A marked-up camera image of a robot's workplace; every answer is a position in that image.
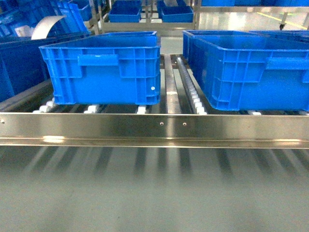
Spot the blue bin behind right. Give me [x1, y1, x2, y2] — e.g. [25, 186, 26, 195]
[183, 30, 258, 62]

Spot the blue bin behind left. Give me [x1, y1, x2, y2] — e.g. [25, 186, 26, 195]
[100, 31, 157, 37]

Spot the steel shelf rack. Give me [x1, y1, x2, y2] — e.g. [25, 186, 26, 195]
[0, 54, 309, 149]

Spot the blue bin right front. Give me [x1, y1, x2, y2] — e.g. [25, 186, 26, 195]
[192, 35, 309, 111]

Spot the white roller track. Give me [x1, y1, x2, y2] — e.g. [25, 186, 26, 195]
[176, 57, 208, 115]

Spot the blue bin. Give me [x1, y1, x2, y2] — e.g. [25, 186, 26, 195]
[109, 0, 142, 23]
[40, 35, 161, 105]
[183, 30, 258, 62]
[0, 32, 90, 102]
[100, 31, 157, 37]
[157, 0, 194, 23]
[192, 35, 309, 111]

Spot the far blue bin right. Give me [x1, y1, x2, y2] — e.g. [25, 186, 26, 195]
[157, 0, 194, 23]

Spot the blue bin left front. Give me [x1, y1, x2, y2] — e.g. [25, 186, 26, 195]
[40, 35, 161, 105]

